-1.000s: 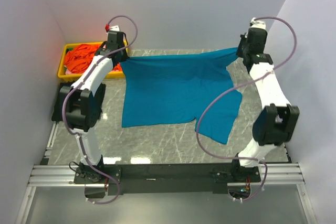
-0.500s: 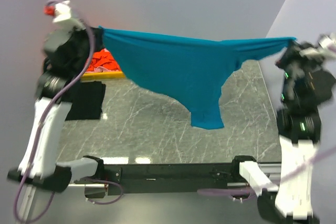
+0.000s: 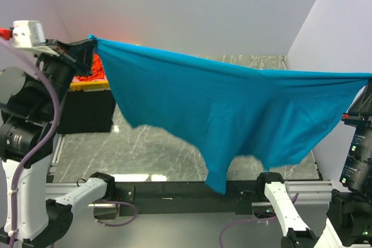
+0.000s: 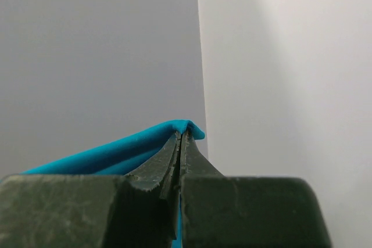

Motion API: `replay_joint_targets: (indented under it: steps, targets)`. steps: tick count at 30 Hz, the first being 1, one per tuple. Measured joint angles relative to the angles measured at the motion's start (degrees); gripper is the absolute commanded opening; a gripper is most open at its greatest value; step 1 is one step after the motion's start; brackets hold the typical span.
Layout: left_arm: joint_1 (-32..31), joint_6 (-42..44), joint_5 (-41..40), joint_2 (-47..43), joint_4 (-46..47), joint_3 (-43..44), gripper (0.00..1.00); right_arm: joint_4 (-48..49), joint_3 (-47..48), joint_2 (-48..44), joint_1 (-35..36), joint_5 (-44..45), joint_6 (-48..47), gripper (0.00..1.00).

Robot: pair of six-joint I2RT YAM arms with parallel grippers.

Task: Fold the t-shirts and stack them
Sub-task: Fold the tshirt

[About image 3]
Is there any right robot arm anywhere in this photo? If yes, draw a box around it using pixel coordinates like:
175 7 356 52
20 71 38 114
255 82 371 247

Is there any yellow plastic bin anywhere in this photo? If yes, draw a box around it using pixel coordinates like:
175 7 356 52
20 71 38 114
70 80 110 91

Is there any teal t shirt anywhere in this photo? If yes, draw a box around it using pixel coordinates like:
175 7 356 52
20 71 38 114
96 38 371 194

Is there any black base beam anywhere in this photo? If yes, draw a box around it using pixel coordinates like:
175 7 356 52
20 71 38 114
103 180 269 214

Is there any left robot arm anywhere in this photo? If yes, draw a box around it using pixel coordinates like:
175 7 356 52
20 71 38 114
1 39 116 247

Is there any orange t shirt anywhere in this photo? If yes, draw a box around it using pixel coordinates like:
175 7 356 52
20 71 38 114
77 53 106 82

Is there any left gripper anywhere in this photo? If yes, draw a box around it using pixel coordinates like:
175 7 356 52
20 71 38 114
35 36 98 116

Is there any black folded t shirt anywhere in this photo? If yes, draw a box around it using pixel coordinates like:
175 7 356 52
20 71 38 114
56 90 116 135

